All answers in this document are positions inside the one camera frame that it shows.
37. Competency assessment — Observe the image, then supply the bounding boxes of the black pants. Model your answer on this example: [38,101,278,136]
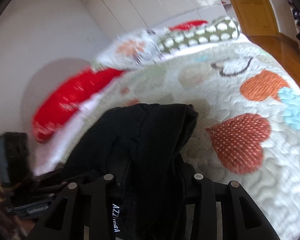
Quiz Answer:
[51,104,198,239]

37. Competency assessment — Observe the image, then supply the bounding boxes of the white blanket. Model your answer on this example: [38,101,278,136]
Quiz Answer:
[32,93,104,176]

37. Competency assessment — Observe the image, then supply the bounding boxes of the patchwork quilt bedspread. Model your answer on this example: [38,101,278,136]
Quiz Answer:
[32,41,300,240]

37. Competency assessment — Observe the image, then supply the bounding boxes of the red happy pillow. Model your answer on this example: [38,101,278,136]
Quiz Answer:
[32,67,124,143]

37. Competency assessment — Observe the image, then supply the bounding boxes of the white floral pillow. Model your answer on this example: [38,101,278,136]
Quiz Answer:
[91,28,170,72]

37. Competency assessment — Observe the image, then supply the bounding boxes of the green white patterned bolster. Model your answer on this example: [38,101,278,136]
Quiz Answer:
[157,16,241,54]

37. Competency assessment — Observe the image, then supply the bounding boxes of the white wardrobe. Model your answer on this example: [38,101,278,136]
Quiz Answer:
[81,0,230,40]

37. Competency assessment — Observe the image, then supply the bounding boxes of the wooden door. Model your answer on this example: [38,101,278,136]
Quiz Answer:
[230,0,279,36]

